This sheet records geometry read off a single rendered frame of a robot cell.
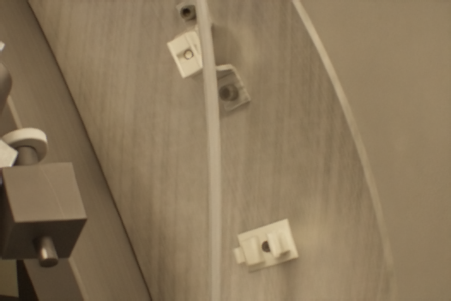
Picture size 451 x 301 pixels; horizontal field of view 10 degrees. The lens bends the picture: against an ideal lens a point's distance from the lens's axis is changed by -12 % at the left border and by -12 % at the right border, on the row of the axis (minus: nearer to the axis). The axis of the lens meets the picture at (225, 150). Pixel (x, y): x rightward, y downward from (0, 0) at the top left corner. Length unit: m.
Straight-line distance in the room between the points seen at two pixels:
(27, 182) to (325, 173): 0.17
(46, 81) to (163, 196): 0.07
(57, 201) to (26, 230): 0.02
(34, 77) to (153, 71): 0.05
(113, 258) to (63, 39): 0.09
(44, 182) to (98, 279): 0.15
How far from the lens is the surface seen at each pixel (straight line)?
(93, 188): 1.06
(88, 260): 1.04
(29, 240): 0.90
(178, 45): 1.02
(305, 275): 1.03
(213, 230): 1.01
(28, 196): 0.89
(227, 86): 1.03
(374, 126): 1.01
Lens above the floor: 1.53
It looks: 9 degrees down
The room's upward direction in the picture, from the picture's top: 3 degrees clockwise
